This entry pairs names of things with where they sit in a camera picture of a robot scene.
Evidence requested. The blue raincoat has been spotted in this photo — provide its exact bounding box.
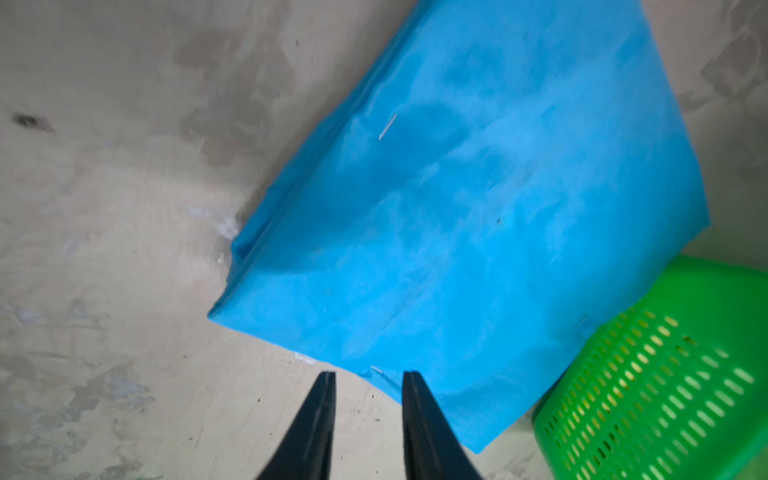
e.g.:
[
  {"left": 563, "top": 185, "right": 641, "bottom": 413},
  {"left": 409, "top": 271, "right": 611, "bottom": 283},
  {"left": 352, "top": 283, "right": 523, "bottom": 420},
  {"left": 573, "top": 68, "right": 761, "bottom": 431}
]
[{"left": 209, "top": 1, "right": 709, "bottom": 452}]

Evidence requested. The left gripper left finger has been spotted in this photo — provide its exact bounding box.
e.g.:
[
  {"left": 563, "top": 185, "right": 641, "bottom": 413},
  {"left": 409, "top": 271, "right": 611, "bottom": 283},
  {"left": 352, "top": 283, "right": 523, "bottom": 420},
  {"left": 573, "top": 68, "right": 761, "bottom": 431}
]
[{"left": 256, "top": 371, "right": 336, "bottom": 480}]

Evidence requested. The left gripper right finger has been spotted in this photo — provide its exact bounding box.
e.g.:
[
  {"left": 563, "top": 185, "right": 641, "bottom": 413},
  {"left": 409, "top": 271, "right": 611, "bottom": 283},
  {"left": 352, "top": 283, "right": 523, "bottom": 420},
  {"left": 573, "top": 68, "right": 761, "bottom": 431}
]
[{"left": 402, "top": 371, "right": 481, "bottom": 480}]

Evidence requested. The green plastic basket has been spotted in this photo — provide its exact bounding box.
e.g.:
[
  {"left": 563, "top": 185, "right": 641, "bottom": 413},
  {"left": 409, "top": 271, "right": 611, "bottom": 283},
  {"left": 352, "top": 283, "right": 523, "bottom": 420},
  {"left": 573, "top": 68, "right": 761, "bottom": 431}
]
[{"left": 533, "top": 256, "right": 767, "bottom": 479}]

